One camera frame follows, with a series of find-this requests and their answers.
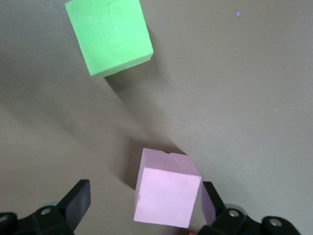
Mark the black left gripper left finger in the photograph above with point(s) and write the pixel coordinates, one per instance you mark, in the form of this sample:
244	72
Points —
49	220

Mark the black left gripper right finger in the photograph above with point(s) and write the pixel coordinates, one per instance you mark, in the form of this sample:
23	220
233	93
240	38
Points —
232	222

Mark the pink foam cube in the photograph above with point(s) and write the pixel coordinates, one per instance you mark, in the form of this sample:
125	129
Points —
166	195

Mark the brown table cover sheet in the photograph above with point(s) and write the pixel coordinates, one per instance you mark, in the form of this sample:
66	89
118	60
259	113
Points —
220	98

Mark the green foam cube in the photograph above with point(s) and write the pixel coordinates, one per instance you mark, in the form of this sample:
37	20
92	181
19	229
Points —
110	36

